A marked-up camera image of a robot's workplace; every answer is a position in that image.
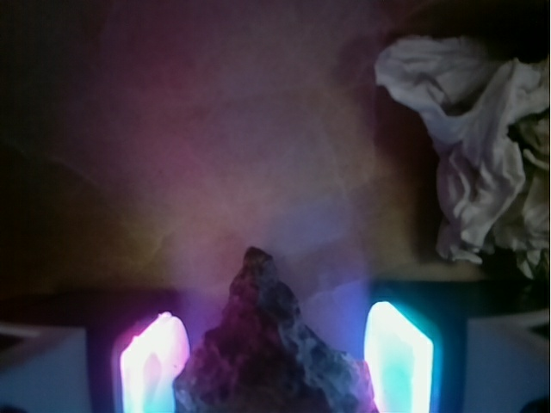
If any crumpled white paper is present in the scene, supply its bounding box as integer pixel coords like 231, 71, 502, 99
375, 36, 550, 280

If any brown rock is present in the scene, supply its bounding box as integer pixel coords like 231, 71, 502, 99
173, 247, 378, 412

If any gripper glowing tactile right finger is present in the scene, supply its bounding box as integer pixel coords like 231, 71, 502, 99
363, 280, 550, 412

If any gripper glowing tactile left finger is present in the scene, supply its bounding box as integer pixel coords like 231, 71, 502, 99
1, 290, 188, 412

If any brown paper bag tray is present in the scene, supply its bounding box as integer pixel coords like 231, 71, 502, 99
0, 0, 551, 413

